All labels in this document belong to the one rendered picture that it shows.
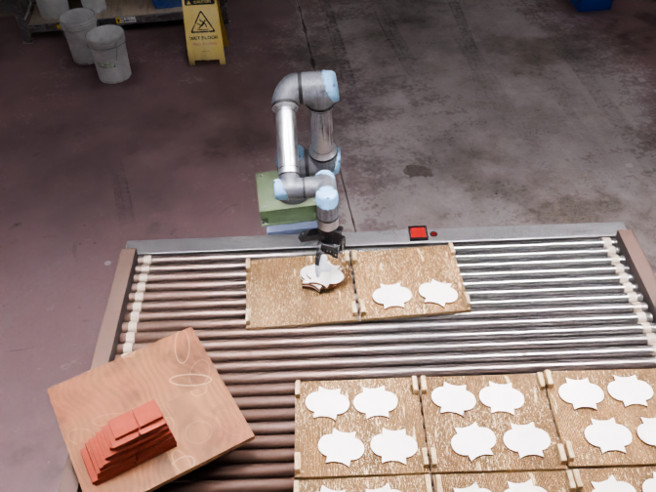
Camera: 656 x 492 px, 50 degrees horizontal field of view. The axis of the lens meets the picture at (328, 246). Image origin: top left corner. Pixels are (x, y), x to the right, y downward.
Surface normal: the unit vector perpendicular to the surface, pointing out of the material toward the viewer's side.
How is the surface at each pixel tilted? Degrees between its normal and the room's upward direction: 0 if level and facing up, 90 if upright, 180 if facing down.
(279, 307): 0
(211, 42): 78
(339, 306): 0
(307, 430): 0
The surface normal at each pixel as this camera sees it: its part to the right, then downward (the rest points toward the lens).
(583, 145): -0.03, -0.72
